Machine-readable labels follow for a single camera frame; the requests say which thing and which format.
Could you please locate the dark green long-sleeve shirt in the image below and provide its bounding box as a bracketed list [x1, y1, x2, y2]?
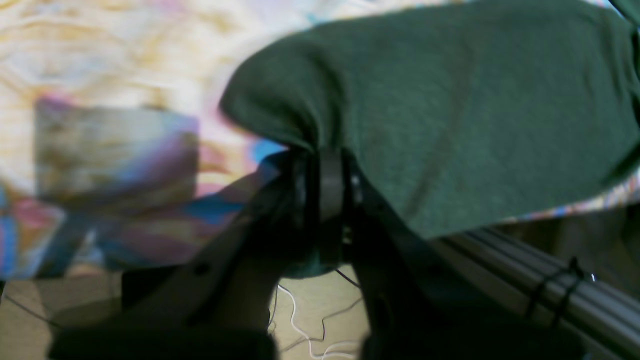
[220, 0, 639, 239]

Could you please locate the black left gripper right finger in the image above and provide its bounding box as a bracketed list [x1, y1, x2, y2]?
[320, 150, 586, 360]

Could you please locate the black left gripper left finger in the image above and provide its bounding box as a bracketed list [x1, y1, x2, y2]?
[48, 151, 319, 360]

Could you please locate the colourful patterned tablecloth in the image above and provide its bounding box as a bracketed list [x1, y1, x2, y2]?
[0, 0, 640, 281]

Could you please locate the aluminium table frame rail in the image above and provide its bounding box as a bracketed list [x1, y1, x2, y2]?
[429, 228, 640, 360]

